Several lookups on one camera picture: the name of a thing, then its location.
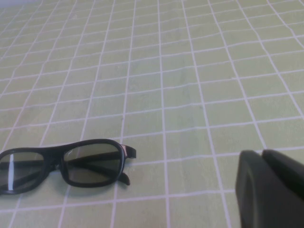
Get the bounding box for black frame glasses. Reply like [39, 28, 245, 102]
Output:
[0, 139, 137, 196]

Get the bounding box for green checkered tablecloth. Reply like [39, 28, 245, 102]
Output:
[0, 0, 304, 228]

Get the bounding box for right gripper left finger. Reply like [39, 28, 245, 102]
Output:
[234, 149, 304, 228]

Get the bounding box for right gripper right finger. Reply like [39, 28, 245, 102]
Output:
[262, 149, 304, 197]

